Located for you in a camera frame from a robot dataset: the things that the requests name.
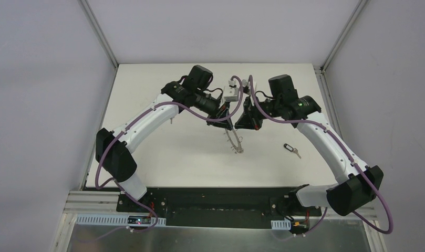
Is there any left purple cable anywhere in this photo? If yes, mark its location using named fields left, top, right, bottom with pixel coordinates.
left=95, top=76, right=245, bottom=233

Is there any purple cable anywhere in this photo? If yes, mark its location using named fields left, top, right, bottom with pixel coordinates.
left=95, top=76, right=245, bottom=233
left=247, top=75, right=395, bottom=237

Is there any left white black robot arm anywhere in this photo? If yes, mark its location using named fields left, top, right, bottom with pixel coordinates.
left=95, top=65, right=234, bottom=213

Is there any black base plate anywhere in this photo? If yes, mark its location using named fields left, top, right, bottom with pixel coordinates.
left=116, top=187, right=323, bottom=229

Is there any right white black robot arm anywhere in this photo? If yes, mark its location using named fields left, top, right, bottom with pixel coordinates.
left=234, top=74, right=383, bottom=216

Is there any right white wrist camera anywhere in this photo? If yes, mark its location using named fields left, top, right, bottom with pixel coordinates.
left=242, top=75, right=256, bottom=96

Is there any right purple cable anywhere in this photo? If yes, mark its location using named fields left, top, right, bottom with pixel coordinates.
left=247, top=75, right=395, bottom=237

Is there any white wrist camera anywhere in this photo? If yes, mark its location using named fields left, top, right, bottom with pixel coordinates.
left=242, top=75, right=256, bottom=96
left=222, top=79, right=241, bottom=103

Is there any right white cable duct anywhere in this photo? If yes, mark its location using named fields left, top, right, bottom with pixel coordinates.
left=271, top=219, right=291, bottom=230

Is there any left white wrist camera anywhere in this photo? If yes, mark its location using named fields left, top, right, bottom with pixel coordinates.
left=222, top=79, right=241, bottom=103

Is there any key with black tag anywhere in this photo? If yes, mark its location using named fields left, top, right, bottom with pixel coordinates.
left=283, top=143, right=302, bottom=159

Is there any round metal keyring disc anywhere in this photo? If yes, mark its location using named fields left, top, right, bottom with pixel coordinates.
left=224, top=129, right=244, bottom=154

